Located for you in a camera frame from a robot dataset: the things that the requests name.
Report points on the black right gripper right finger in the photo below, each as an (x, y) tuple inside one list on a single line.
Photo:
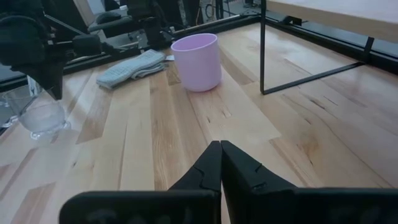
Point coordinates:
[(264, 202)]

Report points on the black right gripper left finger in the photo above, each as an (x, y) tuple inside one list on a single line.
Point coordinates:
[(192, 202)]

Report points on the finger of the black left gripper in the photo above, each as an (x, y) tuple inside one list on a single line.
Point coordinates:
[(51, 79)]

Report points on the clear glass mug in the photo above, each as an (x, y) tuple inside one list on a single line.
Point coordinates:
[(43, 118)]

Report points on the pink plastic cup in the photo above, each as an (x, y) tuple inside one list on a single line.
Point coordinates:
[(199, 65)]

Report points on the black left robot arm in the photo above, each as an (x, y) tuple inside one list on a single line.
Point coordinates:
[(152, 31)]

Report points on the grey folded cloth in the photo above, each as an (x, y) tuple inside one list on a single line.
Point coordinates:
[(130, 68)]

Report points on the grey office chair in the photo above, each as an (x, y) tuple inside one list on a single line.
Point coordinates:
[(109, 20)]

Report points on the wooden shelf with black frame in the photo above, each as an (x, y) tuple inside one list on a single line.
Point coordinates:
[(342, 12)]

